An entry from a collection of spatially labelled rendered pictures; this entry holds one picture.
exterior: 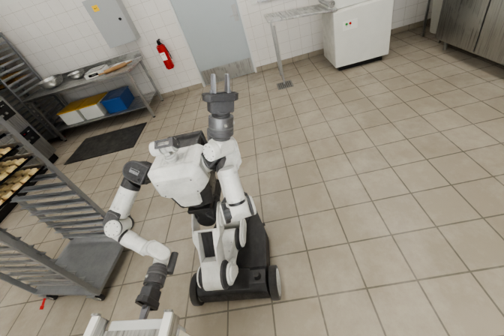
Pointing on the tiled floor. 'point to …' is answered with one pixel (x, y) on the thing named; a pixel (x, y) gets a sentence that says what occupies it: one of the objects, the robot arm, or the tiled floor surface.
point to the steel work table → (97, 82)
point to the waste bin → (437, 5)
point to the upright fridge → (474, 7)
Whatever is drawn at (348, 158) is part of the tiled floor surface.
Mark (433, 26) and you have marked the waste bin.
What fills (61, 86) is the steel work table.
